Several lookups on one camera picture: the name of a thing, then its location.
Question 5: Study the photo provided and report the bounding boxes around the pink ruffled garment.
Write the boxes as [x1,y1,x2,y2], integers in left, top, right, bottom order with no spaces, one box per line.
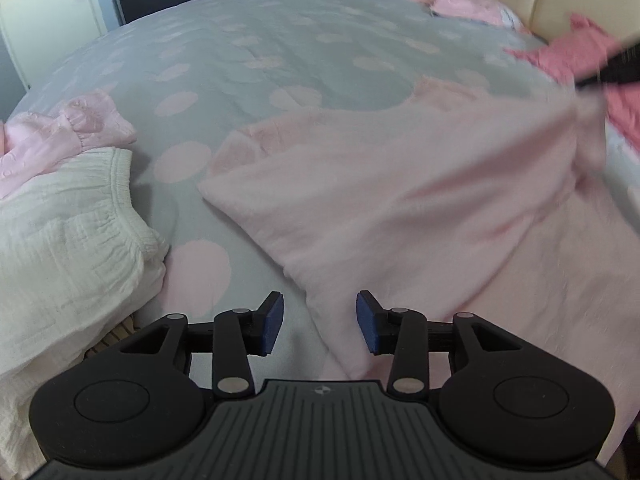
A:
[0,88,139,199]

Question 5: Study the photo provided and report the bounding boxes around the white crinkled pants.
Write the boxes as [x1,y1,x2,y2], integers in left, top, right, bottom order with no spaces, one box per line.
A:
[0,147,171,462]

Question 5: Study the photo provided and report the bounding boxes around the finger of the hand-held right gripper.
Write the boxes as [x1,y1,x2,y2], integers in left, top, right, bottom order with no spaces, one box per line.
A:
[573,72,609,92]

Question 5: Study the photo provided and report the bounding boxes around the cream room door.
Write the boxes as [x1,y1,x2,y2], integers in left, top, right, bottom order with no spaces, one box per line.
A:
[0,0,109,89]

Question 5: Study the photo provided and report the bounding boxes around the striped beige cloth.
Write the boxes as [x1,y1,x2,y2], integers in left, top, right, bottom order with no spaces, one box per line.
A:
[82,312,139,359]

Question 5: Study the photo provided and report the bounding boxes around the grey polka dot bed sheet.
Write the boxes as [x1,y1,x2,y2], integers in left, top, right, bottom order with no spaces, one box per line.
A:
[9,0,640,387]

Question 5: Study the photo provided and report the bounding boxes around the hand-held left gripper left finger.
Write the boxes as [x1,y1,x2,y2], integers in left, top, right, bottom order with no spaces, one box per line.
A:
[116,290,285,402]

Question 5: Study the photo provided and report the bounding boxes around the light pink lace dress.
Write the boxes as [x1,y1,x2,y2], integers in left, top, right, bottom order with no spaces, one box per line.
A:
[197,74,640,467]

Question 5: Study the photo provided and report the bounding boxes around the salmon pink pillow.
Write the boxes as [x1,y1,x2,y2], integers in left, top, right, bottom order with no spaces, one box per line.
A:
[504,12,640,152]

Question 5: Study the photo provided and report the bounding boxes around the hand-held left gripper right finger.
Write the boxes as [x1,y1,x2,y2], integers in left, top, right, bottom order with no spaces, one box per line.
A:
[355,289,527,402]

